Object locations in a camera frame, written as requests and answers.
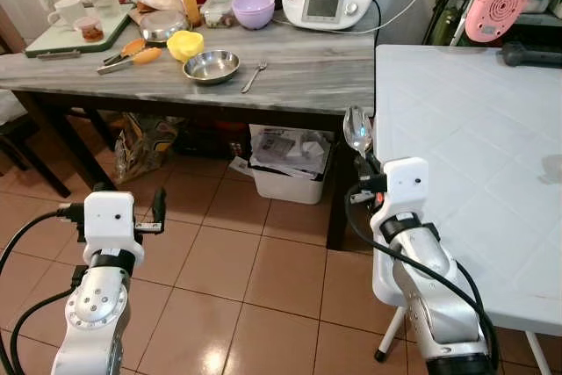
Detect steel fork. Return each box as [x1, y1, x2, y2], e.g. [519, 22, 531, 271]
[241, 60, 269, 95]

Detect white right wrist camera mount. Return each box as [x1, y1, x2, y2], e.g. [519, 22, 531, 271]
[376, 157, 431, 218]

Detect dark wooden chair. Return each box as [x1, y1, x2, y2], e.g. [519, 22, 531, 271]
[0, 6, 73, 200]

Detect white ceramic mug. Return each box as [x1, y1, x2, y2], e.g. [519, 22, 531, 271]
[48, 0, 86, 31]

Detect brown printed paper bag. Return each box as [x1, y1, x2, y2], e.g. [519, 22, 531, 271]
[112, 112, 181, 184]

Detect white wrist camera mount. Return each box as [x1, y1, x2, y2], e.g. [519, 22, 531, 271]
[376, 157, 431, 218]
[83, 191, 137, 257]

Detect purple plastic bowl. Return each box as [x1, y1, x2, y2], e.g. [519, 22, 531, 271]
[232, 0, 277, 30]

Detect deep steel bowl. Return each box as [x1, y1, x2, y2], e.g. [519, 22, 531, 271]
[139, 11, 187, 45]

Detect dark wooden table frame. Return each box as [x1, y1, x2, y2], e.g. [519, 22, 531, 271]
[0, 76, 377, 251]

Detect black dumbbell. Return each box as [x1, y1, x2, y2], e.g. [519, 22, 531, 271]
[501, 41, 562, 69]

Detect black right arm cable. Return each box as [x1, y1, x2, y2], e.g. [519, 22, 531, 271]
[344, 191, 501, 375]

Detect white metal table leg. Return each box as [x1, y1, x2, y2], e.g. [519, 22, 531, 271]
[524, 331, 542, 375]
[376, 303, 414, 364]

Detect clear lidded food container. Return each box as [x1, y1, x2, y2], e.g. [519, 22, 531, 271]
[200, 0, 238, 28]

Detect shallow steel bowl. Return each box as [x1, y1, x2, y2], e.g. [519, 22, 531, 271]
[182, 49, 241, 86]

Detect orange handled steel tongs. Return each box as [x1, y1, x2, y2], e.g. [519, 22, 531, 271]
[97, 46, 163, 76]
[103, 37, 148, 66]

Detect steel spoon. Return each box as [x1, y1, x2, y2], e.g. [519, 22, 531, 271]
[342, 105, 376, 161]

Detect pink round fan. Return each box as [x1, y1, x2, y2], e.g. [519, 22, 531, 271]
[464, 0, 530, 43]

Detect yellow flower-shaped bowl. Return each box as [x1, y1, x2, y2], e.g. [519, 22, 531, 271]
[167, 30, 205, 63]

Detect green rimmed white tray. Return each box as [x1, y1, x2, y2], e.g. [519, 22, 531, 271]
[25, 2, 137, 58]

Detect printed papers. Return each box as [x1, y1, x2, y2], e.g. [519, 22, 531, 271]
[252, 126, 330, 178]

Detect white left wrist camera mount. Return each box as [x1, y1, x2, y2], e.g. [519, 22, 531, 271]
[83, 191, 137, 257]

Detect small clear tub red contents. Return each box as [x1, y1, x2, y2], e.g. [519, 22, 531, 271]
[74, 17, 104, 42]

